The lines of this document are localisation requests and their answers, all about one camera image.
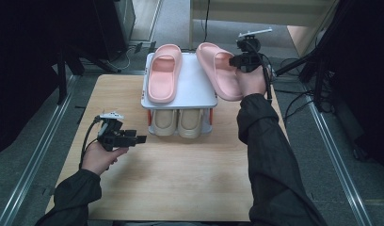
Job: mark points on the person's right hand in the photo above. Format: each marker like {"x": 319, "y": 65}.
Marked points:
{"x": 252, "y": 83}

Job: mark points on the cream clog shoe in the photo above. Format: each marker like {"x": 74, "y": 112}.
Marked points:
{"x": 164, "y": 122}
{"x": 190, "y": 124}

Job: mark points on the black tripod stand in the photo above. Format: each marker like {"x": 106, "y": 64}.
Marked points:
{"x": 63, "y": 78}
{"x": 309, "y": 59}

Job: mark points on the black cabinet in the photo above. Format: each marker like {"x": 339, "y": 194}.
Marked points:
{"x": 118, "y": 25}

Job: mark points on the white two-tier shoe rack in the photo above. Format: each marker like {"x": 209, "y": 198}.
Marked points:
{"x": 193, "y": 84}

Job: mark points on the pink slipper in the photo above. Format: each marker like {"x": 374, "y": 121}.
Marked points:
{"x": 163, "y": 75}
{"x": 220, "y": 72}

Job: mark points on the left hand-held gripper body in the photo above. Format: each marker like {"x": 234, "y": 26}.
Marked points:
{"x": 113, "y": 138}

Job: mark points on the light wooden cabinet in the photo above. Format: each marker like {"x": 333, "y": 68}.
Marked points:
{"x": 275, "y": 12}

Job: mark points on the metal floor rail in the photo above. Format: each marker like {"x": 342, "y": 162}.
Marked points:
{"x": 334, "y": 150}
{"x": 33, "y": 150}

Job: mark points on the person's left hand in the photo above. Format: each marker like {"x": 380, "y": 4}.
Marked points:
{"x": 100, "y": 158}

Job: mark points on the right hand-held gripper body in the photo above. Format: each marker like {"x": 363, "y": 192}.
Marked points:
{"x": 250, "y": 53}

